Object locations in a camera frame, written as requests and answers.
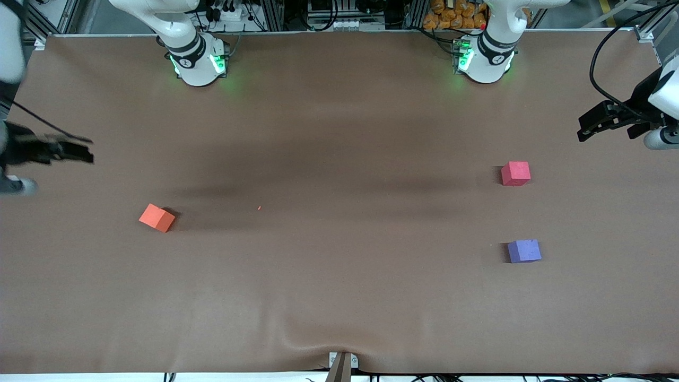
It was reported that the red foam block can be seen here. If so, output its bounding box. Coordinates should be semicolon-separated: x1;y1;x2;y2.
501;161;531;187

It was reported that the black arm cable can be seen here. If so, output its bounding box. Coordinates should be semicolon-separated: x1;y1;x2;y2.
11;100;93;144
590;3;679;121

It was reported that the orange foam block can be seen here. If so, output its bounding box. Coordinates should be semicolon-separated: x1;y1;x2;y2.
139;203;176;233

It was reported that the white power strip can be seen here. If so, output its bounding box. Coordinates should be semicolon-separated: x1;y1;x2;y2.
210;5;245;22

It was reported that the white connector strip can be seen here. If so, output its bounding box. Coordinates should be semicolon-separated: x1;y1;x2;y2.
332;20;385;31

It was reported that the pile of orange snack bags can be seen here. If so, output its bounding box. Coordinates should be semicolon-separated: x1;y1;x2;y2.
423;0;488;30

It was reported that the brown table mat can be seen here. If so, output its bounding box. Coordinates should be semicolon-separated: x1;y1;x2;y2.
0;31;679;375

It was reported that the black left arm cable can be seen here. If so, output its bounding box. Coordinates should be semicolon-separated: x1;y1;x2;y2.
590;3;679;121

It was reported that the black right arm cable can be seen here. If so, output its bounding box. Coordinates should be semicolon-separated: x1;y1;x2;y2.
11;100;93;144

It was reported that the purple foam block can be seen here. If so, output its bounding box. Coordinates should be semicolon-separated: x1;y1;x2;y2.
507;239;542;264

